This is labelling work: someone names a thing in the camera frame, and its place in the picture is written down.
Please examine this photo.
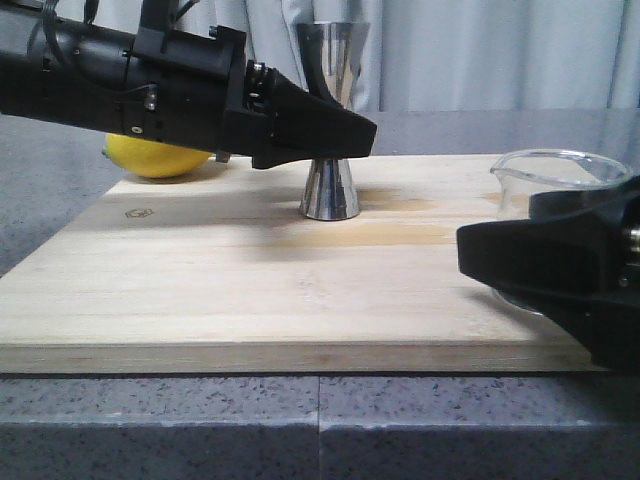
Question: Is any grey-blue curtain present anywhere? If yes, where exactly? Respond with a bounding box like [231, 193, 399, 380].
[29, 0, 640, 114]

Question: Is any steel double jigger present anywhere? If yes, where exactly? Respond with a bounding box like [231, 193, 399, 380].
[300, 21, 370, 221]

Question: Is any yellow lemon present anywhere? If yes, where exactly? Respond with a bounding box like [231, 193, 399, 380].
[104, 134, 211, 179]

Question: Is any clear glass beaker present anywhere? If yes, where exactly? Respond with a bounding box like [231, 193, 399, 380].
[483, 149, 636, 309]

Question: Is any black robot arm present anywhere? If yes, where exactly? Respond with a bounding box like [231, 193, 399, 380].
[1, 1, 376, 169]

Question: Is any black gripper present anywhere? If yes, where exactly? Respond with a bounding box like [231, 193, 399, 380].
[457, 176, 639, 371]
[121, 23, 377, 170]

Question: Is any light wooden cutting board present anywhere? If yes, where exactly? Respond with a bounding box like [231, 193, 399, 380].
[1, 155, 592, 374]

